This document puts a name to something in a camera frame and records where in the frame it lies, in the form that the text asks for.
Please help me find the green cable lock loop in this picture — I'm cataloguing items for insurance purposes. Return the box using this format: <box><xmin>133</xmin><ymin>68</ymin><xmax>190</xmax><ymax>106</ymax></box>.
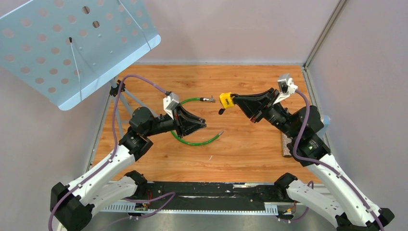
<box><xmin>170</xmin><ymin>97</ymin><xmax>225</xmax><ymax>147</ymax></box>

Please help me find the perforated light blue metal plate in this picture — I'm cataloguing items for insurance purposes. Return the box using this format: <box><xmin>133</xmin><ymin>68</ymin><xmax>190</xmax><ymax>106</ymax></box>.
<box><xmin>0</xmin><ymin>0</ymin><xmax>161</xmax><ymax>111</ymax></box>

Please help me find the clear bottle with metal cap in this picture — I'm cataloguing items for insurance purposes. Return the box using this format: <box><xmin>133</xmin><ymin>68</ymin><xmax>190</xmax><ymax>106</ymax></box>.
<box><xmin>281</xmin><ymin>133</ymin><xmax>292</xmax><ymax>158</ymax></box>

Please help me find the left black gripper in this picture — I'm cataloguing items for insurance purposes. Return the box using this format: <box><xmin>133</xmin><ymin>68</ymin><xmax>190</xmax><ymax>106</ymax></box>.
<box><xmin>144</xmin><ymin>102</ymin><xmax>206</xmax><ymax>138</ymax></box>

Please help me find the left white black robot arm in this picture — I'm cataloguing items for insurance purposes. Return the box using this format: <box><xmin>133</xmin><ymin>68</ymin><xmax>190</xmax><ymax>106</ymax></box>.
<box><xmin>48</xmin><ymin>104</ymin><xmax>206</xmax><ymax>231</ymax></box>

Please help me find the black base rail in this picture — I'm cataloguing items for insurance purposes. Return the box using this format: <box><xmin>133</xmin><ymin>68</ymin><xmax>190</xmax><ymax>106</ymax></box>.
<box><xmin>104</xmin><ymin>181</ymin><xmax>300</xmax><ymax>216</ymax></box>

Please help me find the grey tripod stand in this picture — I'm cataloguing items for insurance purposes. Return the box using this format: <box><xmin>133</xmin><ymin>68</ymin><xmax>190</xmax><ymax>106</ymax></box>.
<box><xmin>109</xmin><ymin>76</ymin><xmax>157</xmax><ymax>138</ymax></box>

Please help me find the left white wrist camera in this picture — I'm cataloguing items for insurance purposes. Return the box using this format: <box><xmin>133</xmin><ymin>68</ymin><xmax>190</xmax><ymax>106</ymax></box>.
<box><xmin>163</xmin><ymin>91</ymin><xmax>181</xmax><ymax>120</ymax></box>

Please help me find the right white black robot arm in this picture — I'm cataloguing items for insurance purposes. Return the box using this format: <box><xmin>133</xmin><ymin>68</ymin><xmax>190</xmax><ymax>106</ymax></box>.
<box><xmin>220</xmin><ymin>89</ymin><xmax>395</xmax><ymax>231</ymax></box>

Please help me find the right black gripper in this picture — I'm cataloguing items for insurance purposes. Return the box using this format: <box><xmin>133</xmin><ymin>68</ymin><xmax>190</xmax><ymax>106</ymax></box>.
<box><xmin>232</xmin><ymin>88</ymin><xmax>297</xmax><ymax>139</ymax></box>

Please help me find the clear blue plastic bag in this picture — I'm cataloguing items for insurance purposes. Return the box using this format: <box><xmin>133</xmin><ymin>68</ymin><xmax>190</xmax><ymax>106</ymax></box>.
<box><xmin>319</xmin><ymin>115</ymin><xmax>331</xmax><ymax>136</ymax></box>

